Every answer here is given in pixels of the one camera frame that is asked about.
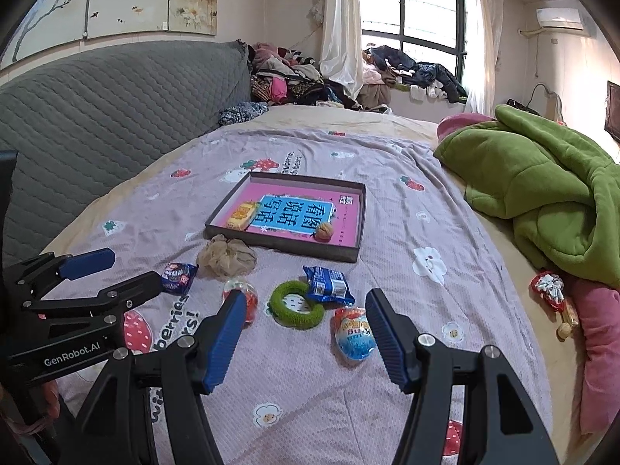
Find egg-shaped toy packet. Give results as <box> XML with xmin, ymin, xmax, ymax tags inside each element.
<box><xmin>333</xmin><ymin>306</ymin><xmax>383</xmax><ymax>362</ymax></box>

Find lilac printed bedsheet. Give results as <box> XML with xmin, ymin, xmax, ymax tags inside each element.
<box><xmin>43</xmin><ymin>126</ymin><xmax>555</xmax><ymax>465</ymax></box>

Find pile of mixed clothes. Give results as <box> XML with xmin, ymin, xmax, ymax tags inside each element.
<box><xmin>248</xmin><ymin>41</ymin><xmax>393</xmax><ymax>110</ymax></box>

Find person's left hand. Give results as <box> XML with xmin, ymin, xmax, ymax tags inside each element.
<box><xmin>0</xmin><ymin>379</ymin><xmax>63</xmax><ymax>441</ymax></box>

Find yellow snack packet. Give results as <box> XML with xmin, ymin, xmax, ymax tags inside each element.
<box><xmin>227</xmin><ymin>203</ymin><xmax>257</xmax><ymax>231</ymax></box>

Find green quilt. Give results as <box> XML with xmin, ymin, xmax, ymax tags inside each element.
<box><xmin>433</xmin><ymin>104</ymin><xmax>620</xmax><ymax>282</ymax></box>

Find bed with beige sheet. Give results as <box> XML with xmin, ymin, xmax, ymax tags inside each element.
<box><xmin>39</xmin><ymin>104</ymin><xmax>596</xmax><ymax>465</ymax></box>

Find white sheer curtain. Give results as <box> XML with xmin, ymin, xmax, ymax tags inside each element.
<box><xmin>317</xmin><ymin>0</ymin><xmax>364</xmax><ymax>102</ymax></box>

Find floral wall painting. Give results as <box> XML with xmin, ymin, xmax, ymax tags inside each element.
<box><xmin>0</xmin><ymin>0</ymin><xmax>219</xmax><ymax>71</ymax></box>

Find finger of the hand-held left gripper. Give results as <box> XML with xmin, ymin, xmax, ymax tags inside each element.
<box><xmin>2</xmin><ymin>247</ymin><xmax>117</xmax><ymax>302</ymax></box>
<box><xmin>22</xmin><ymin>270</ymin><xmax>162</xmax><ymax>326</ymax></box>

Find beige chiffon scrunchie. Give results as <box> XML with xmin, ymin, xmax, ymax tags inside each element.
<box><xmin>198</xmin><ymin>234</ymin><xmax>257</xmax><ymax>279</ymax></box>

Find pink book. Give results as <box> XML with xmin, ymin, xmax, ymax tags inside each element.
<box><xmin>218</xmin><ymin>181</ymin><xmax>362</xmax><ymax>249</ymax></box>

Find blue patterned cloth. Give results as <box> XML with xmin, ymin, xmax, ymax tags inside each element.
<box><xmin>218</xmin><ymin>101</ymin><xmax>269</xmax><ymax>127</ymax></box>

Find cream window curtain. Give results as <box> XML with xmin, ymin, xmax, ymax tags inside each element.
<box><xmin>465</xmin><ymin>0</ymin><xmax>505</xmax><ymax>117</ymax></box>

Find dark wooden frame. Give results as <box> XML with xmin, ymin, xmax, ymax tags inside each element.
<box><xmin>605</xmin><ymin>80</ymin><xmax>620</xmax><ymax>143</ymax></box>

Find dark clothes on windowsill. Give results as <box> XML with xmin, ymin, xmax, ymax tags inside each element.
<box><xmin>363</xmin><ymin>45</ymin><xmax>468</xmax><ymax>105</ymax></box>

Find white air conditioner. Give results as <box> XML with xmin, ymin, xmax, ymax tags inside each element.
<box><xmin>535</xmin><ymin>7</ymin><xmax>596</xmax><ymax>37</ymax></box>

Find grey quilted headboard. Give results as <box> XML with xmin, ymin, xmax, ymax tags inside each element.
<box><xmin>0</xmin><ymin>40</ymin><xmax>253</xmax><ymax>272</ymax></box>

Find pink pillow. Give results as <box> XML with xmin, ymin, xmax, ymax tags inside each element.
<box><xmin>567</xmin><ymin>278</ymin><xmax>620</xmax><ymax>437</ymax></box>
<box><xmin>438</xmin><ymin>112</ymin><xmax>497</xmax><ymax>139</ymax></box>

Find dark framed window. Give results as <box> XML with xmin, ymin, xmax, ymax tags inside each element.
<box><xmin>357</xmin><ymin>0</ymin><xmax>468</xmax><ymax>66</ymax></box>

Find small black object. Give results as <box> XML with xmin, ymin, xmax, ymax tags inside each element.
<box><xmin>506</xmin><ymin>98</ymin><xmax>541</xmax><ymax>116</ymax></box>

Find dark shallow box tray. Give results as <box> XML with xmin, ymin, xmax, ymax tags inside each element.
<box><xmin>204</xmin><ymin>170</ymin><xmax>367</xmax><ymax>263</ymax></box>

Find green fuzzy ring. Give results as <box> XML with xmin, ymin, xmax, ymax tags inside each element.
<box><xmin>270</xmin><ymin>281</ymin><xmax>324</xmax><ymax>332</ymax></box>

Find dark blue biscuit packet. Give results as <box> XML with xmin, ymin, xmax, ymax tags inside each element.
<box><xmin>160</xmin><ymin>262</ymin><xmax>199</xmax><ymax>295</ymax></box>

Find shiny blue snack packet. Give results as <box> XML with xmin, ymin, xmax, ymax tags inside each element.
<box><xmin>302</xmin><ymin>265</ymin><xmax>354</xmax><ymax>307</ymax></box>

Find red jelly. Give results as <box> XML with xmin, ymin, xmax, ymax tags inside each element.
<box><xmin>223</xmin><ymin>276</ymin><xmax>257</xmax><ymax>324</ymax></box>

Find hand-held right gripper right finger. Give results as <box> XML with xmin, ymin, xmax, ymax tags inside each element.
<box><xmin>364</xmin><ymin>289</ymin><xmax>563</xmax><ymax>465</ymax></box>

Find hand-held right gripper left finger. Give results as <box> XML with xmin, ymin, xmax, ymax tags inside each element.
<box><xmin>72</xmin><ymin>289</ymin><xmax>249</xmax><ymax>465</ymax></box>

